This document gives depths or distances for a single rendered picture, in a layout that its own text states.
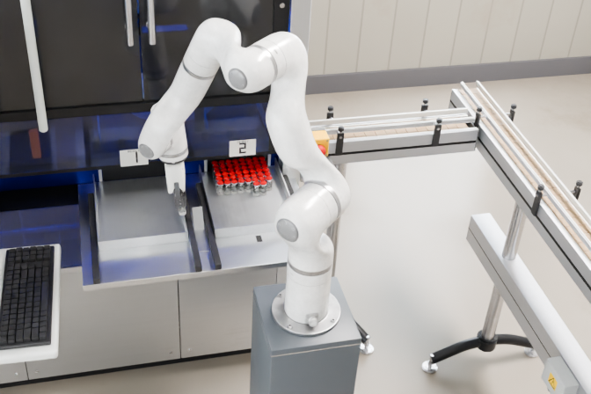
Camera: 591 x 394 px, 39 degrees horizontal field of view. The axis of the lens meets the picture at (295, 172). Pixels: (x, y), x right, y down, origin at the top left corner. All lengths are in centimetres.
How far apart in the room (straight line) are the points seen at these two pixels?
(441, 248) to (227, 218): 159
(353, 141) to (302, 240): 94
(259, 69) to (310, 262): 54
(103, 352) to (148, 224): 74
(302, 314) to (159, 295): 87
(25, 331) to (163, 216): 55
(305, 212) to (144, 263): 63
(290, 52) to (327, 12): 284
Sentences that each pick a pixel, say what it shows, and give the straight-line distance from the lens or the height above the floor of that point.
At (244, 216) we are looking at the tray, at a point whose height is 88.
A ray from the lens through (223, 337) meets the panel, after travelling 322.
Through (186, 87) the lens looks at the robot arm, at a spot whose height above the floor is 145.
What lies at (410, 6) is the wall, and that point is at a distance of 497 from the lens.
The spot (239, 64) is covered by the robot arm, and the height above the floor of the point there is 161.
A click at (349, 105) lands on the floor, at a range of 494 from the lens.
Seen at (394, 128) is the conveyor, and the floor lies 95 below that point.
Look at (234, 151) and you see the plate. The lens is 267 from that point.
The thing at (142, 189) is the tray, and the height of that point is 88.
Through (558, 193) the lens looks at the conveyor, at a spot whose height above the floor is 93.
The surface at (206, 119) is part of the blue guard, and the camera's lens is 259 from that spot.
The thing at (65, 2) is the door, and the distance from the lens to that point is 239.
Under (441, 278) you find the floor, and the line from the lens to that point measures 382.
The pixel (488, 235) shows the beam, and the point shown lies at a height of 55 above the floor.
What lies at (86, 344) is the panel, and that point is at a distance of 315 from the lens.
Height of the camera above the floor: 251
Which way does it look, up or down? 35 degrees down
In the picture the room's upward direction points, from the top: 4 degrees clockwise
